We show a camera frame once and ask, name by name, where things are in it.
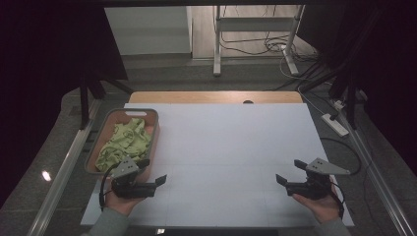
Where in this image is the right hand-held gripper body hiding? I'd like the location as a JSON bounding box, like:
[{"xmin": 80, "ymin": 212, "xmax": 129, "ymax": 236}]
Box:
[{"xmin": 284, "ymin": 157, "xmax": 351, "ymax": 202}]

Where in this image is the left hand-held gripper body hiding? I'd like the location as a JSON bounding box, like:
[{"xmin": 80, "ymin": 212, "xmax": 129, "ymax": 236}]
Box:
[{"xmin": 110, "ymin": 156, "xmax": 159, "ymax": 200}]

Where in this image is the green printed baby romper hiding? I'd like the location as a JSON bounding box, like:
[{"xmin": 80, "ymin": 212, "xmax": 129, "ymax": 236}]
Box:
[{"xmin": 94, "ymin": 117, "xmax": 153, "ymax": 174}]

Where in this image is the pink plastic basket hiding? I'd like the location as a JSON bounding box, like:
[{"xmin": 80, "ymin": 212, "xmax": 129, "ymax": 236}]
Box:
[{"xmin": 84, "ymin": 107, "xmax": 161, "ymax": 183}]

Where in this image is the person's left hand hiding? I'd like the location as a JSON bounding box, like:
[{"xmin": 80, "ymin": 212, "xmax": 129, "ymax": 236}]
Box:
[{"xmin": 103, "ymin": 188, "xmax": 147, "ymax": 217}]

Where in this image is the person's right hand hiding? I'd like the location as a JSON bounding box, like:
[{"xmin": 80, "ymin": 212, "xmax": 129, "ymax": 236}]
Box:
[{"xmin": 291, "ymin": 183, "xmax": 343, "ymax": 225}]

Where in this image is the white power strip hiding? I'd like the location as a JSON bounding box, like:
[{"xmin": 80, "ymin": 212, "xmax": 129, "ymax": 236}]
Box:
[{"xmin": 320, "ymin": 112, "xmax": 350, "ymax": 138}]

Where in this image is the black metal stand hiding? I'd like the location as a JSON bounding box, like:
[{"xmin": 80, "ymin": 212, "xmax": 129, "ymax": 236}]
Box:
[
  {"xmin": 78, "ymin": 72, "xmax": 134, "ymax": 131},
  {"xmin": 298, "ymin": 62, "xmax": 360, "ymax": 131}
]

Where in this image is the black curtain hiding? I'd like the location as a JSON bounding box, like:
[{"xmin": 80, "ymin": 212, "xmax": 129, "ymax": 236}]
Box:
[
  {"xmin": 296, "ymin": 0, "xmax": 417, "ymax": 176},
  {"xmin": 0, "ymin": 0, "xmax": 129, "ymax": 207}
]

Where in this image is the left hand-held gripper black cable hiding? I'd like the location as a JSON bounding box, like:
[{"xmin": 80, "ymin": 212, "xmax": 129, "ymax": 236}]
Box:
[{"xmin": 98, "ymin": 162, "xmax": 121, "ymax": 211}]

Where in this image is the hand-held gripper black cable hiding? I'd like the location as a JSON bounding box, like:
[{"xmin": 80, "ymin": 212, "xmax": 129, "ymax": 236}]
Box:
[
  {"xmin": 98, "ymin": 162, "xmax": 121, "ymax": 211},
  {"xmin": 328, "ymin": 181, "xmax": 346, "ymax": 220}
]

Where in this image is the right hand-held gripper black cable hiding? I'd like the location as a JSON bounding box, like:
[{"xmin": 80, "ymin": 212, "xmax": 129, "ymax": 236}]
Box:
[{"xmin": 328, "ymin": 181, "xmax": 346, "ymax": 220}]

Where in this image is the black looped floor cable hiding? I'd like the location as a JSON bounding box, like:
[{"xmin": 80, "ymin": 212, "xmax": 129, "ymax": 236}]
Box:
[{"xmin": 319, "ymin": 137, "xmax": 363, "ymax": 176}]

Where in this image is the aluminium rail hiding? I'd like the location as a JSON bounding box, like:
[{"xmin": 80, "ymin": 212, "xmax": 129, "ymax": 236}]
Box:
[
  {"xmin": 337, "ymin": 109, "xmax": 416, "ymax": 236},
  {"xmin": 28, "ymin": 97, "xmax": 102, "ymax": 236}
]

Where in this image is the tangle of floor cables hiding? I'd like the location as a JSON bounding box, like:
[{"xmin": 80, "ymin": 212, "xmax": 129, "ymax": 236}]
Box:
[{"xmin": 219, "ymin": 4, "xmax": 321, "ymax": 63}]

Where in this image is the white metal stand frame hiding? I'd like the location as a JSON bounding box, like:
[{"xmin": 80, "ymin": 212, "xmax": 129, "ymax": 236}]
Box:
[{"xmin": 211, "ymin": 4, "xmax": 306, "ymax": 78}]

